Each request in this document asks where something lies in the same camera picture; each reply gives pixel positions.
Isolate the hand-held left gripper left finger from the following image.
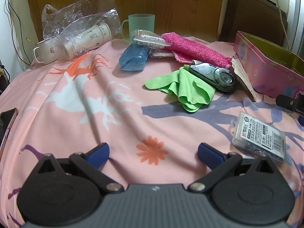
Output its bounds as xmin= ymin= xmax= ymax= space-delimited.
xmin=30 ymin=143 xmax=124 ymax=193

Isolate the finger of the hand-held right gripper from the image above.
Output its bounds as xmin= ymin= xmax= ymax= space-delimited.
xmin=276 ymin=94 xmax=304 ymax=125

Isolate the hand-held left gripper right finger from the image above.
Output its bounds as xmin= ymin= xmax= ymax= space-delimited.
xmin=188 ymin=143 xmax=283 ymax=193

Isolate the pink tin box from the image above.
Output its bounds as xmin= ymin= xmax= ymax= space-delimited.
xmin=233 ymin=31 xmax=304 ymax=99

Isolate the pink scrubbing cloth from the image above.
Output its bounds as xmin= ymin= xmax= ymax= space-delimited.
xmin=161 ymin=32 xmax=233 ymax=69

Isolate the pink printed blanket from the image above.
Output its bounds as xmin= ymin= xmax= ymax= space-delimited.
xmin=0 ymin=37 xmax=304 ymax=228

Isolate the clear plastic card case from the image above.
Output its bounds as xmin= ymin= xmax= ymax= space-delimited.
xmin=230 ymin=111 xmax=289 ymax=164

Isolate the green cloth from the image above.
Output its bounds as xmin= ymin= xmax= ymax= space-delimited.
xmin=144 ymin=67 xmax=216 ymax=112

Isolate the correction tape dispenser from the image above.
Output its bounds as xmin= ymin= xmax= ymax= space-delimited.
xmin=183 ymin=60 xmax=235 ymax=93

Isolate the frosted glass sliding door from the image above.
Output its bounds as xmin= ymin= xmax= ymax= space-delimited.
xmin=286 ymin=0 xmax=304 ymax=60

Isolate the smartphone with clear case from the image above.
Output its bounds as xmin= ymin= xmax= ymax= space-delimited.
xmin=0 ymin=108 xmax=19 ymax=152

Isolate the blue plastic-wrapped item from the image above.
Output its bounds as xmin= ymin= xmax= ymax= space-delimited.
xmin=119 ymin=44 xmax=152 ymax=72

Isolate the white mug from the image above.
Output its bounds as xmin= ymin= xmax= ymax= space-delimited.
xmin=32 ymin=41 xmax=63 ymax=64

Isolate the white paper cup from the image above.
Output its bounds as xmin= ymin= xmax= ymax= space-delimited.
xmin=60 ymin=22 xmax=112 ymax=59

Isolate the silver foil packet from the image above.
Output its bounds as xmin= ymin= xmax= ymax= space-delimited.
xmin=131 ymin=29 xmax=175 ymax=58

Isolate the clear plastic bag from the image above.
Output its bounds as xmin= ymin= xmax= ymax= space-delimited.
xmin=41 ymin=0 xmax=120 ymax=53

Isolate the green translucent cup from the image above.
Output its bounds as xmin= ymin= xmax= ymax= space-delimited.
xmin=121 ymin=13 xmax=156 ymax=44

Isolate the wooden headboard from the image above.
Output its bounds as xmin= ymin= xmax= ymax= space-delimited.
xmin=25 ymin=0 xmax=225 ymax=44

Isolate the white cable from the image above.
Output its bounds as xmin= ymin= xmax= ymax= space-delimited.
xmin=271 ymin=0 xmax=291 ymax=50

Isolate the black cable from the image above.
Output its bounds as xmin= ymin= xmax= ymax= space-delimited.
xmin=3 ymin=0 xmax=32 ymax=66

